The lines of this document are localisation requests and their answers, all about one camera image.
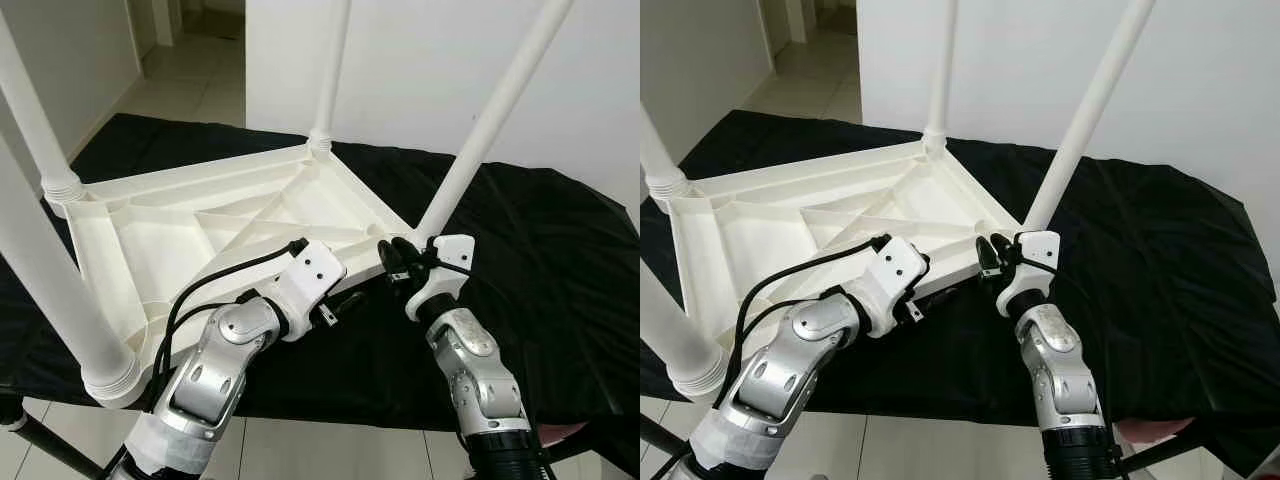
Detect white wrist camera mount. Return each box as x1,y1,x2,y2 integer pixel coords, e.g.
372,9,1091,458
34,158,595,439
405,235,476,321
858,235,931,339
265,240,347,341
995,230,1061,319

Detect black metal table leg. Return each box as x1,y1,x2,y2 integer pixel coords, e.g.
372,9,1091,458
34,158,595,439
640,415,691,457
10,410,106,477
1120,430,1231,477
545,430,621,467

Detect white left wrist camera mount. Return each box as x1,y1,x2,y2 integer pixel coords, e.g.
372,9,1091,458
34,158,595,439
265,240,347,341
858,235,931,339

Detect black table cloth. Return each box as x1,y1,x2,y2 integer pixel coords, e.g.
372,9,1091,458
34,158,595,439
0,112,641,471
640,108,1280,476

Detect white plastic table top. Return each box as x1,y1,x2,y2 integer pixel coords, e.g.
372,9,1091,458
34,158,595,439
645,138,1023,351
45,140,418,401

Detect white door frame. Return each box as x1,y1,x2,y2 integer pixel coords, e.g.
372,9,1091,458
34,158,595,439
125,0,186,51
760,0,816,46

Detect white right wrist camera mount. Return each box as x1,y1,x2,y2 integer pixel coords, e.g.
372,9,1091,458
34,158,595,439
995,230,1061,319
405,235,476,321

